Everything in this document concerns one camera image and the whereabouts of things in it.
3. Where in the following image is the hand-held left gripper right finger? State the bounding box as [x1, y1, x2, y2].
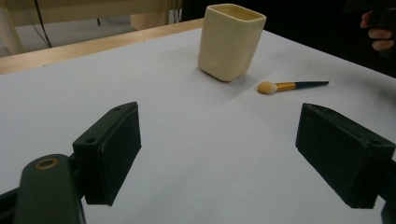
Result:
[294, 103, 396, 209]

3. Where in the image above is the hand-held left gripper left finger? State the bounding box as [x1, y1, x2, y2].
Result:
[72, 101, 142, 207]

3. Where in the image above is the makeup brush with gold ferrule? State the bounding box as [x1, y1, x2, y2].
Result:
[257, 80, 330, 95]

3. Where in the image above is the cream square cup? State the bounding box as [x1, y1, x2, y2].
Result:
[196, 3, 267, 83]

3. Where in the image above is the white table sheet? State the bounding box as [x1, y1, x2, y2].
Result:
[0, 27, 396, 224]

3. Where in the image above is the wooden table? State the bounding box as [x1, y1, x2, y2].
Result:
[0, 18, 205, 76]

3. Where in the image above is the black hanging cable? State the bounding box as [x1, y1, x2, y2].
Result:
[33, 0, 53, 49]

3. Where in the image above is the light wooden shelf frame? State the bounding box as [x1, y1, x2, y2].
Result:
[0, 0, 185, 56]

